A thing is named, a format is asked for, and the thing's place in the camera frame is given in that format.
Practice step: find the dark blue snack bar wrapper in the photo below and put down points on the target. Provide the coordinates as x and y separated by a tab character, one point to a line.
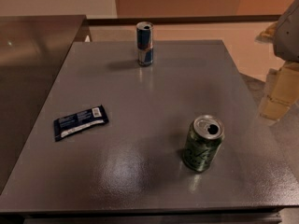
79	122

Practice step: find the blue silver energy drink can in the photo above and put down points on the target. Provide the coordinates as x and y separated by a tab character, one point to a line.
144	35

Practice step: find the tan cardboard box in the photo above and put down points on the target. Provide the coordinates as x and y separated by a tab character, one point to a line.
280	92

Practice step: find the green soda can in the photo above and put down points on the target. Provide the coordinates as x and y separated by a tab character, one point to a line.
203	141

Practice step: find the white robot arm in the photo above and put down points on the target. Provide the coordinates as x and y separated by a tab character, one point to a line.
286	38

